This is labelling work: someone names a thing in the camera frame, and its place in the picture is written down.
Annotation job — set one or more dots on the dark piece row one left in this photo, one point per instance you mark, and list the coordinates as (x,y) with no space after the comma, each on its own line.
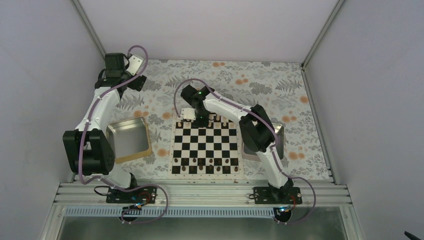
(192,170)

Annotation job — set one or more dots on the dark piece row one right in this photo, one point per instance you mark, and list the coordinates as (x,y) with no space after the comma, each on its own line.
(226,170)

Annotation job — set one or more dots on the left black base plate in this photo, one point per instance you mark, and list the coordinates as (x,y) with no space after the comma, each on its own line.
(145,195)

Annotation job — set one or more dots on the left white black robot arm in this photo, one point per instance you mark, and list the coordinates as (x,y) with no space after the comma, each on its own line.
(89,153)

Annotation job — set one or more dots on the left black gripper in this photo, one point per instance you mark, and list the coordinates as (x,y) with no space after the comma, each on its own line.
(140,81)

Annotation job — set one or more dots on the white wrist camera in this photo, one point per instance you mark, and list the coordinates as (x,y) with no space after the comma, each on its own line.
(135,62)
(188,114)

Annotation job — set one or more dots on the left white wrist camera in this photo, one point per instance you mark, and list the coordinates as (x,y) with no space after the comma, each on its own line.
(135,62)

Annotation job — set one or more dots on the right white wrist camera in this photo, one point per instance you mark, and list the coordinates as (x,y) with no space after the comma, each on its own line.
(188,114)

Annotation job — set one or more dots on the black white chessboard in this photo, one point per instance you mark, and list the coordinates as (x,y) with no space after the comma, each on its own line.
(205,143)

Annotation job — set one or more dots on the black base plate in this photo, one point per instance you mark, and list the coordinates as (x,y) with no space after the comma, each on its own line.
(145,195)
(271,196)

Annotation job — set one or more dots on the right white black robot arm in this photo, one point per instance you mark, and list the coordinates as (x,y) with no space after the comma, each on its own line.
(257,133)

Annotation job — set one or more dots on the empty metal tray wooden rim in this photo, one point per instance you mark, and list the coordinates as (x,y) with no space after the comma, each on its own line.
(129,139)

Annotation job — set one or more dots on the floral patterned table mat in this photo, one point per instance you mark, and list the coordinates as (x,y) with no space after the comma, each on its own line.
(278,87)

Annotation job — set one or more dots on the dark piece row one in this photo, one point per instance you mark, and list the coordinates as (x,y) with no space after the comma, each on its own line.
(226,170)
(192,170)

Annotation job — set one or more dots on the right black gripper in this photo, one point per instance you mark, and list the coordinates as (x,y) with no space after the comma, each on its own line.
(204,124)

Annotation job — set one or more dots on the metal tray with light pieces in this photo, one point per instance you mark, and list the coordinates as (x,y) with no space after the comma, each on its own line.
(248,154)

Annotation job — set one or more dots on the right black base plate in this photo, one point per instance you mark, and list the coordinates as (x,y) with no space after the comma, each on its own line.
(271,196)

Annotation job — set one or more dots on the aluminium rail frame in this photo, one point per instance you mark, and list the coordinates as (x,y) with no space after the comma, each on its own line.
(208,194)

